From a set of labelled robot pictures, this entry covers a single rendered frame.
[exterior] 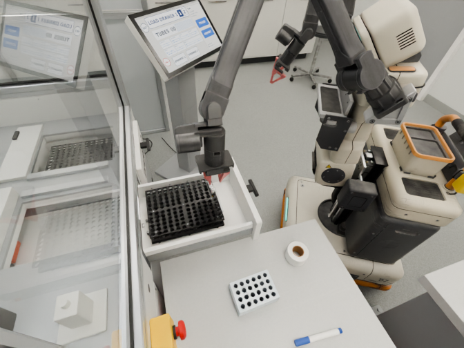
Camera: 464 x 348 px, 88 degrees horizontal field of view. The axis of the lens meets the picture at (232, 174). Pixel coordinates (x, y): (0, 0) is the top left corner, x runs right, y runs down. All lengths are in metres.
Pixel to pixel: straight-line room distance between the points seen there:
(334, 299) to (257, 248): 0.27
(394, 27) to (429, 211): 0.69
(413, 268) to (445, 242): 0.39
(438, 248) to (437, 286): 1.24
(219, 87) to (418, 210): 0.92
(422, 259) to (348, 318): 1.36
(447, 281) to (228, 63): 0.96
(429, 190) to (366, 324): 0.63
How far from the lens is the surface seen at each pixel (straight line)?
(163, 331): 0.64
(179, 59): 1.41
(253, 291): 0.77
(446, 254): 2.30
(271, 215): 1.86
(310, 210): 1.62
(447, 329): 1.18
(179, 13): 1.56
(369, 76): 0.76
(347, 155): 1.13
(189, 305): 0.80
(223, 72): 0.61
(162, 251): 0.74
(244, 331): 0.79
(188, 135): 0.60
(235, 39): 0.63
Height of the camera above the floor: 1.53
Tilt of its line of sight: 48 degrees down
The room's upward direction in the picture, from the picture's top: 4 degrees clockwise
